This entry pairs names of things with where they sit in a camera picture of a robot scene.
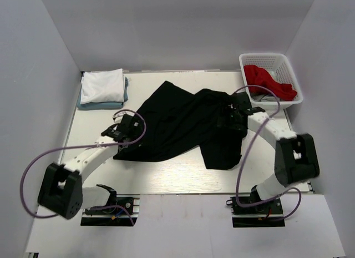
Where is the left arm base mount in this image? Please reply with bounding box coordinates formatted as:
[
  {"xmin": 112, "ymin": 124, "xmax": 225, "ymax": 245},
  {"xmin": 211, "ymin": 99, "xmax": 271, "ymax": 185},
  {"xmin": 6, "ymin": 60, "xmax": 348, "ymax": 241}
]
[{"xmin": 80, "ymin": 195, "xmax": 140, "ymax": 227}]

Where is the white plastic basket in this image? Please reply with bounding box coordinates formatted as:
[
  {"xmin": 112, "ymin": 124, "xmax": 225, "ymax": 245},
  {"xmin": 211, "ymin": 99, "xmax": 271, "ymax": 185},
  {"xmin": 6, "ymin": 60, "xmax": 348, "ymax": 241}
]
[{"xmin": 239, "ymin": 53, "xmax": 303, "ymax": 109}]

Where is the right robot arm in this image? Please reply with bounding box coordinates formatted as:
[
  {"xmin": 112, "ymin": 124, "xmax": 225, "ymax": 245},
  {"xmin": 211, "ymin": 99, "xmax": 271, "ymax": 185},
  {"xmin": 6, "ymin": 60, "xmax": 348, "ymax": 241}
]
[{"xmin": 217, "ymin": 92, "xmax": 320, "ymax": 213}]

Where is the red t shirt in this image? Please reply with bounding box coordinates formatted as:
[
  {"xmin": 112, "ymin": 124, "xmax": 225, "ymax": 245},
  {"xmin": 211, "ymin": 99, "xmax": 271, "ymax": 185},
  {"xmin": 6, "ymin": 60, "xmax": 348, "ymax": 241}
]
[{"xmin": 244, "ymin": 65, "xmax": 298, "ymax": 101}]

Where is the folded white t shirt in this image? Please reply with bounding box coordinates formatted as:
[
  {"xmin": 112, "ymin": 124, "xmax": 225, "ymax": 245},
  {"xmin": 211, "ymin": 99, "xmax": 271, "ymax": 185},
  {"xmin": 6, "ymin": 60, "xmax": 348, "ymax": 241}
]
[{"xmin": 80, "ymin": 69, "xmax": 125, "ymax": 104}]

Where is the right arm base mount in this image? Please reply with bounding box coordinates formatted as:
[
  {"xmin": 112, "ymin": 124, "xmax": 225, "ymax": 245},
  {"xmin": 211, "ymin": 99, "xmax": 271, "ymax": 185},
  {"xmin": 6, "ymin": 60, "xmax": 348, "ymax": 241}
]
[{"xmin": 226, "ymin": 197, "xmax": 285, "ymax": 228}]

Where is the grey t shirt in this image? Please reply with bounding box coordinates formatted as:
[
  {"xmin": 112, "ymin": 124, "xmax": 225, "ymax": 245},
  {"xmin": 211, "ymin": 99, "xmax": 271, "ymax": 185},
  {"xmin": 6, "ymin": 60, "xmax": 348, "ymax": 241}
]
[{"xmin": 253, "ymin": 94, "xmax": 283, "ymax": 102}]

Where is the black t shirt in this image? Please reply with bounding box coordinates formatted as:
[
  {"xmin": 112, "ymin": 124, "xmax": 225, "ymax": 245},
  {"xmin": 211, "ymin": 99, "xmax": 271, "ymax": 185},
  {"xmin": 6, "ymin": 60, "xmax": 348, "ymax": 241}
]
[{"xmin": 113, "ymin": 81, "xmax": 247, "ymax": 170}]

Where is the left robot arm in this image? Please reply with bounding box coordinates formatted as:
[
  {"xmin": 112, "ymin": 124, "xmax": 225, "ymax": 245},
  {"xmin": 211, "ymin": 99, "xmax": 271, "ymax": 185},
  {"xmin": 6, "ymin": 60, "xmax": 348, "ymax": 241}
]
[{"xmin": 38, "ymin": 113, "xmax": 146, "ymax": 220}]

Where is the folded light blue t shirt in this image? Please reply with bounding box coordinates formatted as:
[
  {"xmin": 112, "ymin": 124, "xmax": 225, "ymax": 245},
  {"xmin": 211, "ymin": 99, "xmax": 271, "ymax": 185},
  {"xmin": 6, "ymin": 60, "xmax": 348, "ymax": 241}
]
[{"xmin": 76, "ymin": 77, "xmax": 129, "ymax": 111}]

